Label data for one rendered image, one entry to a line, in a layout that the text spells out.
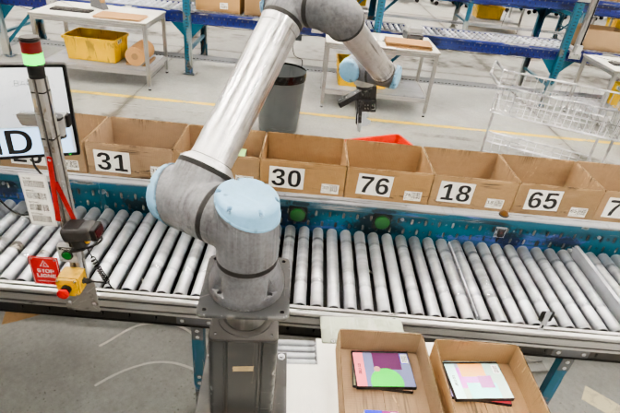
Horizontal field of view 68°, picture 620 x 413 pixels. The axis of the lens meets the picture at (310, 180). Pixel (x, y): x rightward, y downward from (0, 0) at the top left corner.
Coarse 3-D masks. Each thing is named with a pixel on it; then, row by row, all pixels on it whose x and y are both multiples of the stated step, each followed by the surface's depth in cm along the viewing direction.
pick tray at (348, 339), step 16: (352, 336) 152; (368, 336) 152; (384, 336) 152; (400, 336) 152; (416, 336) 152; (336, 352) 151; (416, 352) 155; (336, 368) 148; (416, 368) 150; (432, 368) 140; (416, 384) 145; (432, 384) 138; (352, 400) 138; (368, 400) 139; (384, 400) 139; (400, 400) 140; (416, 400) 140; (432, 400) 137
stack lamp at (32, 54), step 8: (40, 40) 124; (24, 48) 121; (32, 48) 121; (40, 48) 123; (24, 56) 122; (32, 56) 122; (40, 56) 123; (24, 64) 124; (32, 64) 123; (40, 64) 124
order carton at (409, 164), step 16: (352, 144) 231; (368, 144) 231; (384, 144) 231; (400, 144) 230; (352, 160) 236; (368, 160) 236; (384, 160) 235; (400, 160) 235; (416, 160) 235; (352, 176) 207; (400, 176) 207; (416, 176) 206; (432, 176) 206; (352, 192) 212; (400, 192) 211
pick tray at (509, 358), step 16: (432, 352) 151; (448, 352) 153; (464, 352) 153; (480, 352) 153; (496, 352) 153; (512, 352) 153; (512, 368) 153; (528, 368) 143; (512, 384) 148; (528, 384) 143; (448, 400) 133; (528, 400) 142; (544, 400) 134
